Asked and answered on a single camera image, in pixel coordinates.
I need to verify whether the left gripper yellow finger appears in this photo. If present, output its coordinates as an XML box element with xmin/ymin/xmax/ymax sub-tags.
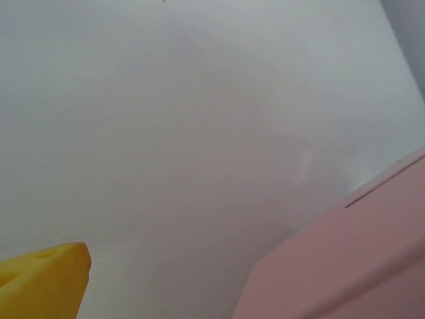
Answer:
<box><xmin>0</xmin><ymin>242</ymin><xmax>92</xmax><ymax>319</ymax></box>

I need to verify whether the pink paper box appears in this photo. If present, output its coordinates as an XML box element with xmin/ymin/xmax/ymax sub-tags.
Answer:
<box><xmin>232</xmin><ymin>147</ymin><xmax>425</xmax><ymax>319</ymax></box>

